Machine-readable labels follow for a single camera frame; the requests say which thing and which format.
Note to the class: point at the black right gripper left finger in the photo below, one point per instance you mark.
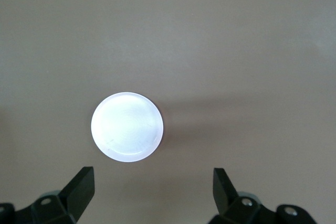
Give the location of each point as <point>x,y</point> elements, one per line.
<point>78,190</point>

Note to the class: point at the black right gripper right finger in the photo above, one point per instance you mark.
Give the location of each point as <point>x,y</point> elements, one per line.
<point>225,195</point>

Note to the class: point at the white round plate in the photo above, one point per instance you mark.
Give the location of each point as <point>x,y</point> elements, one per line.
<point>127,127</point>

